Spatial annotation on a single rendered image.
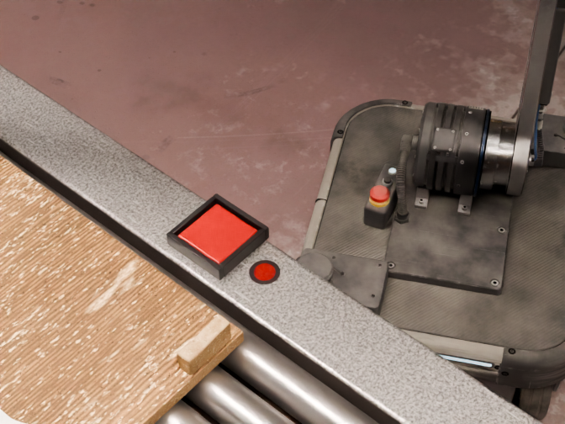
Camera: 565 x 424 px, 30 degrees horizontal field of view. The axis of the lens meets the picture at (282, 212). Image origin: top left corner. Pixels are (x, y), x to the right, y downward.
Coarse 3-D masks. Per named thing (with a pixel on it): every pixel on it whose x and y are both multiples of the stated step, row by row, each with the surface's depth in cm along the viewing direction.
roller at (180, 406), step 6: (180, 402) 98; (174, 408) 97; (180, 408) 97; (186, 408) 97; (192, 408) 98; (168, 414) 96; (174, 414) 96; (180, 414) 96; (186, 414) 96; (192, 414) 97; (198, 414) 97; (162, 420) 96; (168, 420) 96; (174, 420) 96; (180, 420) 96; (186, 420) 96; (192, 420) 96; (198, 420) 96; (204, 420) 97
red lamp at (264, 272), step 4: (260, 264) 108; (264, 264) 108; (268, 264) 108; (256, 268) 108; (260, 268) 108; (264, 268) 108; (268, 268) 108; (272, 268) 108; (256, 272) 108; (260, 272) 108; (264, 272) 108; (268, 272) 108; (272, 272) 108; (256, 276) 107; (260, 276) 107; (264, 276) 107; (268, 276) 107; (272, 276) 107; (264, 280) 107
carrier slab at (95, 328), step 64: (0, 192) 113; (0, 256) 107; (64, 256) 107; (128, 256) 107; (0, 320) 102; (64, 320) 102; (128, 320) 102; (192, 320) 101; (0, 384) 97; (64, 384) 97; (128, 384) 97; (192, 384) 98
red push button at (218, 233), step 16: (192, 224) 111; (208, 224) 110; (224, 224) 110; (240, 224) 110; (192, 240) 109; (208, 240) 109; (224, 240) 109; (240, 240) 109; (208, 256) 108; (224, 256) 108
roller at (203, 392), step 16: (208, 384) 99; (224, 384) 98; (240, 384) 99; (192, 400) 100; (208, 400) 98; (224, 400) 97; (240, 400) 97; (256, 400) 97; (224, 416) 97; (240, 416) 96; (256, 416) 96; (272, 416) 96
